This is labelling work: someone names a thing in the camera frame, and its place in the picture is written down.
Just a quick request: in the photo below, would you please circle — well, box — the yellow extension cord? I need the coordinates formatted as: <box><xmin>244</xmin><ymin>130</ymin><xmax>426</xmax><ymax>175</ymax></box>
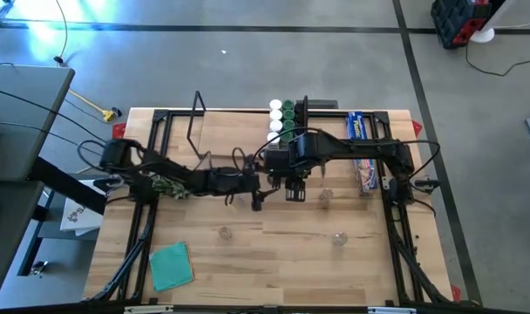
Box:
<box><xmin>68</xmin><ymin>89</ymin><xmax>118</xmax><ymax>123</ymax></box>

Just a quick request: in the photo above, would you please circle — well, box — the wooden shelf black metal frame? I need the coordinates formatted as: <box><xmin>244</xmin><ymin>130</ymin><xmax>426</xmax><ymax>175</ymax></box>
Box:
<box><xmin>186</xmin><ymin>90</ymin><xmax>312</xmax><ymax>160</ymax></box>

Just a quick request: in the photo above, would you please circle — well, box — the potted succulent plant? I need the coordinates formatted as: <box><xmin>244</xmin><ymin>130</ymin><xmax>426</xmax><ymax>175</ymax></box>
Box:
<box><xmin>149</xmin><ymin>172</ymin><xmax>192</xmax><ymax>201</ymax></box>

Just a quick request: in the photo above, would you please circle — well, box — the black floor cable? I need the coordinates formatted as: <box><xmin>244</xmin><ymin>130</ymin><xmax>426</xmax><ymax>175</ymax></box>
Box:
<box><xmin>465</xmin><ymin>41</ymin><xmax>530</xmax><ymax>78</ymax></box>

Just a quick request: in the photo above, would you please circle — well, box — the white box with logo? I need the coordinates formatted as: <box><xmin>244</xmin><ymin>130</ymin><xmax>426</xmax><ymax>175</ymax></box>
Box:
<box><xmin>58</xmin><ymin>178</ymin><xmax>107</xmax><ymax>237</ymax></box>

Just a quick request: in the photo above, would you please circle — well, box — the green sponge cloth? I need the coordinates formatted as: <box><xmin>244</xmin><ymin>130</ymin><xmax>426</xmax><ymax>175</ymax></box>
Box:
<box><xmin>148</xmin><ymin>242</ymin><xmax>195</xmax><ymax>293</ymax></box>

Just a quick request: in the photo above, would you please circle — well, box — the silver mounting bracket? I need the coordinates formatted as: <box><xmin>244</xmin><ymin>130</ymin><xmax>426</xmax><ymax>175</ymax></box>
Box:
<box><xmin>123</xmin><ymin>304</ymin><xmax>174</xmax><ymax>314</ymax></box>
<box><xmin>367</xmin><ymin>306</ymin><xmax>418</xmax><ymax>314</ymax></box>

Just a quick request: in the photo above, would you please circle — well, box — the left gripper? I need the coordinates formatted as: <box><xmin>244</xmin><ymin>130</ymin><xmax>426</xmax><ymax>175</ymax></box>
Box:
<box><xmin>212</xmin><ymin>167</ymin><xmax>282</xmax><ymax>197</ymax></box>

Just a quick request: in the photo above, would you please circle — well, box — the black red tool crate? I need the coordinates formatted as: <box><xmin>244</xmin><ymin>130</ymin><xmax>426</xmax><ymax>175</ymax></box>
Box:
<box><xmin>430</xmin><ymin>0</ymin><xmax>495</xmax><ymax>50</ymax></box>

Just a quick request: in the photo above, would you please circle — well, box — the blue plastic wrap box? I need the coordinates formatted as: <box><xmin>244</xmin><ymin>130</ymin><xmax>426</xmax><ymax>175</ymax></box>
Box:
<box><xmin>345</xmin><ymin>111</ymin><xmax>378</xmax><ymax>197</ymax></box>

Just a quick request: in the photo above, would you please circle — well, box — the grey side table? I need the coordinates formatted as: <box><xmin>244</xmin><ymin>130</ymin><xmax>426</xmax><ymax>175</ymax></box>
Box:
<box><xmin>0</xmin><ymin>64</ymin><xmax>77</xmax><ymax>300</ymax></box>

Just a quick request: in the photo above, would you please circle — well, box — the bagel seasoning jar white lid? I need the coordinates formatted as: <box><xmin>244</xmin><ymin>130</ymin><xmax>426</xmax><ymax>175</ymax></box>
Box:
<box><xmin>266</xmin><ymin>131</ymin><xmax>282</xmax><ymax>152</ymax></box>

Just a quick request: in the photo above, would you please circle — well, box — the white pedestal base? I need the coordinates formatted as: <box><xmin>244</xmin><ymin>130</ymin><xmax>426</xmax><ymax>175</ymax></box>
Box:
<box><xmin>469</xmin><ymin>0</ymin><xmax>517</xmax><ymax>44</ymax></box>

